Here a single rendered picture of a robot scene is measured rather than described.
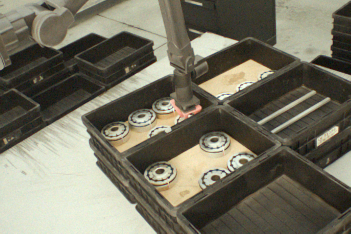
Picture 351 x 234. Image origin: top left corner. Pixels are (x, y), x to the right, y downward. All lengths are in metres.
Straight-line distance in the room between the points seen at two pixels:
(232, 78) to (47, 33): 1.01
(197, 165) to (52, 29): 0.68
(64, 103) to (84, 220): 1.35
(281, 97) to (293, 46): 2.12
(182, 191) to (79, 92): 1.61
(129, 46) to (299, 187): 1.90
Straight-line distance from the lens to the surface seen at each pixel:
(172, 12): 1.39
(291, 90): 1.83
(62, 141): 2.01
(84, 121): 1.66
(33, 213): 1.74
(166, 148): 1.53
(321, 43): 3.94
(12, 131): 2.50
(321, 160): 1.64
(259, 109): 1.74
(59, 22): 1.12
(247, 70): 1.98
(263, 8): 3.42
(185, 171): 1.51
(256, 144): 1.52
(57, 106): 2.87
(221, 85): 1.90
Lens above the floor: 1.84
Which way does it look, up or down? 34 degrees down
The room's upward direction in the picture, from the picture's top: 9 degrees counter-clockwise
